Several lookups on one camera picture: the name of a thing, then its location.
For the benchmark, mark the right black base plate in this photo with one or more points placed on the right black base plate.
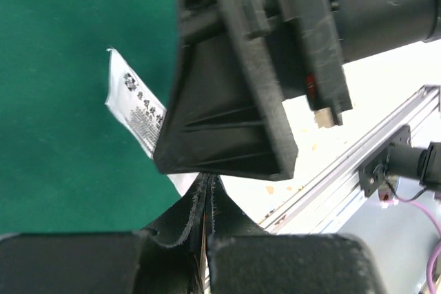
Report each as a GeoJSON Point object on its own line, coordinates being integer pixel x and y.
{"type": "Point", "coordinates": [373, 170]}

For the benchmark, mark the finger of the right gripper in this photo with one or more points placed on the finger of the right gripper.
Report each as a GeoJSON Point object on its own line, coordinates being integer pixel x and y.
{"type": "Point", "coordinates": [225, 113]}

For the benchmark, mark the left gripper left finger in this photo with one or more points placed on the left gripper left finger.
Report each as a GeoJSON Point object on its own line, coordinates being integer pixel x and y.
{"type": "Point", "coordinates": [166, 256]}

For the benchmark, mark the aluminium rail frame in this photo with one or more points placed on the aluminium rail frame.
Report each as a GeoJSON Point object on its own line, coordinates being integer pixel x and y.
{"type": "Point", "coordinates": [400, 220]}

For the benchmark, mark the green surgical cloth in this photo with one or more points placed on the green surgical cloth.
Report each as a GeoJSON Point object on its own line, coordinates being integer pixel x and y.
{"type": "Point", "coordinates": [66, 163]}

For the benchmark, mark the white sterile packet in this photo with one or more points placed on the white sterile packet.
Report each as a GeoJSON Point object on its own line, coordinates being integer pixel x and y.
{"type": "Point", "coordinates": [133, 104]}

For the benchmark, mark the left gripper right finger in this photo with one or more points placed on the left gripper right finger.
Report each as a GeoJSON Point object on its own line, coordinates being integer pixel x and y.
{"type": "Point", "coordinates": [244, 258]}

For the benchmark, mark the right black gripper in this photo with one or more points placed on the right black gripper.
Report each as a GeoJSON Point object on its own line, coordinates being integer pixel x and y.
{"type": "Point", "coordinates": [317, 37]}

